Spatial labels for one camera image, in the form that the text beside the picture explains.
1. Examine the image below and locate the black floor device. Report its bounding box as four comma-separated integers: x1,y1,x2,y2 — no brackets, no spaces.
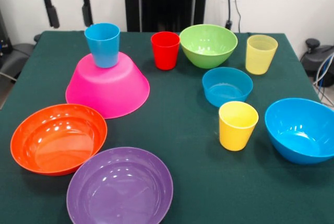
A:
300,38,334,88
0,8,42,81

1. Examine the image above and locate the small dark blue bowl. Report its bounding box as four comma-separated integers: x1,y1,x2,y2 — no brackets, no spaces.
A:
201,67,254,108

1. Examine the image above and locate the purple plastic bowl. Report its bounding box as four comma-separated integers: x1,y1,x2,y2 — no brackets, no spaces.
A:
66,146,174,224

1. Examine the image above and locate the orange plastic bowl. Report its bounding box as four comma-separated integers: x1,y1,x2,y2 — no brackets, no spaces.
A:
10,103,108,176

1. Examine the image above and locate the dark green table cloth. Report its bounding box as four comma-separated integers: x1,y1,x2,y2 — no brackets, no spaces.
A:
0,31,334,224

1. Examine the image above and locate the red plastic cup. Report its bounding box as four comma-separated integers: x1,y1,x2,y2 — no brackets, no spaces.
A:
150,31,181,71

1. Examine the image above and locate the green plastic bowl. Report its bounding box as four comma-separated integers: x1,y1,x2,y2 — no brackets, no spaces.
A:
179,23,238,69

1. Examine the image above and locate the yellow plastic cup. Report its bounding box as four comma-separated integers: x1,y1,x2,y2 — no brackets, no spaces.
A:
218,100,259,152

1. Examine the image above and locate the blue plastic cup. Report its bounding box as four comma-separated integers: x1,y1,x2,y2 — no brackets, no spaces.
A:
84,22,121,68

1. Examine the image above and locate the bundle of blue white cables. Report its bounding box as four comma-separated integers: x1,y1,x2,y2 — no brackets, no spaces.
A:
312,51,334,106

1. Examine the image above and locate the pink plastic bowl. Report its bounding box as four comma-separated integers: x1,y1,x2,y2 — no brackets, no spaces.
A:
65,51,151,120

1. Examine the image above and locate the translucent yellow-green plastic cup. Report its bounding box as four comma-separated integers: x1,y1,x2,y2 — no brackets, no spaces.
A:
245,34,279,75

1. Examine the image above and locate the large light blue bowl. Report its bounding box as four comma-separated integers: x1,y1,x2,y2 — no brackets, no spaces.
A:
264,97,334,165

